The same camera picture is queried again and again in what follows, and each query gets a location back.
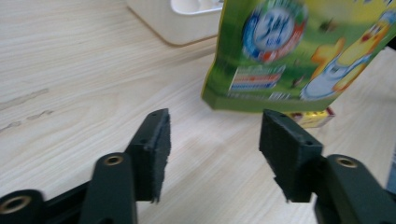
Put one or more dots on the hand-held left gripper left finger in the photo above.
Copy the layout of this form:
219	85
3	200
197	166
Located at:
152	149

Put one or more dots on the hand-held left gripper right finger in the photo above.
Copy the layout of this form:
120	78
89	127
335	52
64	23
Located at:
289	152

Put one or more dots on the yellow green spout pouch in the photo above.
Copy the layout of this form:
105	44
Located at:
280	62

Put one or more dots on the white plastic container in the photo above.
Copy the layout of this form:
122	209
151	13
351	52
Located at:
180	21

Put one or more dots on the small red yellow snack box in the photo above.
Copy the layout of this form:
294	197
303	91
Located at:
311	118

